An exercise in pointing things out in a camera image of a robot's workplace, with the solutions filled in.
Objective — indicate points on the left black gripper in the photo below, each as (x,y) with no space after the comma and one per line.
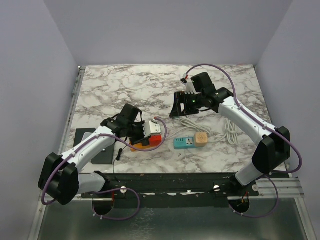
(142,139)

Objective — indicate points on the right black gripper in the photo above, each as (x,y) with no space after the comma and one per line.
(180,97)

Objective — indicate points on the orange power strip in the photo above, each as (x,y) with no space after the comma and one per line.
(140,146)

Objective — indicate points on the red cube socket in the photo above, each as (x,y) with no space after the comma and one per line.
(155,140)

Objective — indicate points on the beige cube socket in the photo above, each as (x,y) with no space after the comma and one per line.
(200,139)

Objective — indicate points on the teal power strip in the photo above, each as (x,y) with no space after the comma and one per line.
(181,143)

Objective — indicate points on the black charger with cable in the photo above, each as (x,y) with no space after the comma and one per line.
(118,157)

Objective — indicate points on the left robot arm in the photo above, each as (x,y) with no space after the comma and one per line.
(60,179)

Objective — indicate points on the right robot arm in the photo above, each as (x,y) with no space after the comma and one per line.
(272,143)

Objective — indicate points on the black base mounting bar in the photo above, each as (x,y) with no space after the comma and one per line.
(173,190)

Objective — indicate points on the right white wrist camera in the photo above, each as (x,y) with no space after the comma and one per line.
(189,87)

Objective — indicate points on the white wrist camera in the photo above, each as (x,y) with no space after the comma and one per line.
(189,87)
(151,128)

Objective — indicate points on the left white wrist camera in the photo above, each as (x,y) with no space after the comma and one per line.
(151,128)

